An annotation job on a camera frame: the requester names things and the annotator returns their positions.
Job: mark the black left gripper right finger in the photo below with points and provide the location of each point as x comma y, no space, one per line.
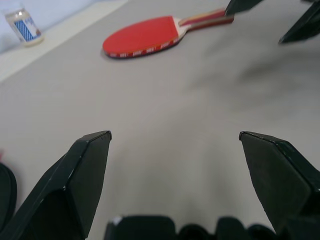
280,180

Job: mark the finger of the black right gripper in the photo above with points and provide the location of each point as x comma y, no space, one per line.
305,27
241,6

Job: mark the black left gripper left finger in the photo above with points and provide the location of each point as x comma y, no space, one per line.
62,190

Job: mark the red and black paddle case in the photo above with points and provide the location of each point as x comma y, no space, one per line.
6,190

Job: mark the red table tennis paddle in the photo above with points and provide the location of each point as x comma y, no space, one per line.
145,32

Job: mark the white bottle with blue label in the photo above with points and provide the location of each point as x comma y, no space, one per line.
25,30

